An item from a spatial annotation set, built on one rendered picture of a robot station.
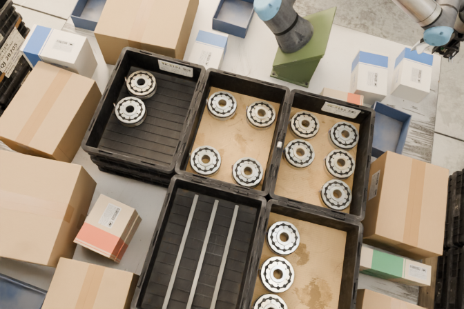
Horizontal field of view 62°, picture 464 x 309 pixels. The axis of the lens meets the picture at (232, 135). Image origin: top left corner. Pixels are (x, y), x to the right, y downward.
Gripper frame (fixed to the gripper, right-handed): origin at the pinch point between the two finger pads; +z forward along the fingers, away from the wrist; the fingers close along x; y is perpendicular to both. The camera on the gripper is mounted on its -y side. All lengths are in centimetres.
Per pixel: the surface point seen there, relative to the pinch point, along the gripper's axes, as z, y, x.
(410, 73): 9.2, 3.7, -2.5
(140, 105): 2, 56, -96
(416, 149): 18.0, 31.4, 7.8
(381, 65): 9.2, 3.9, -14.6
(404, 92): 13.4, 10.1, -1.9
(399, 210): 2, 64, -3
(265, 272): 2, 96, -40
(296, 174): 5, 62, -38
